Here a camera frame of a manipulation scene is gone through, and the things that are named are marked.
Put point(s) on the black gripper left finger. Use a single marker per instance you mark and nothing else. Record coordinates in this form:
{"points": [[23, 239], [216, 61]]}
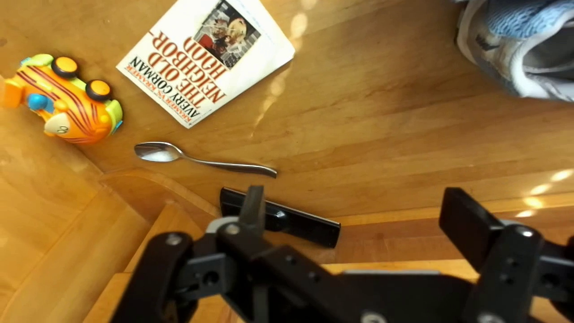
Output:
{"points": [[168, 269]]}

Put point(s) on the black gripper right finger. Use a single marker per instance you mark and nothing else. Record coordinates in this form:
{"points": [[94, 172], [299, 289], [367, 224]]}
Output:
{"points": [[509, 269]]}

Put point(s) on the white paperback book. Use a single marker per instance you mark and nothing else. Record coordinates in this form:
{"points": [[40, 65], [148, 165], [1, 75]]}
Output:
{"points": [[198, 65]]}

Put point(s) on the metal spoon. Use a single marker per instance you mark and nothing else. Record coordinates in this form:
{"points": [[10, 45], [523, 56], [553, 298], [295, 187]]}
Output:
{"points": [[159, 153]]}

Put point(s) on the orange toy car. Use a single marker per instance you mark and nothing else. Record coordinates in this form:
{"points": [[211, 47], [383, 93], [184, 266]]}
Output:
{"points": [[66, 104]]}

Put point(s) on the grey blue sneaker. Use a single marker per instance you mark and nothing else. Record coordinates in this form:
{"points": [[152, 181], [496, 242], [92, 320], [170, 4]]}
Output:
{"points": [[521, 54]]}

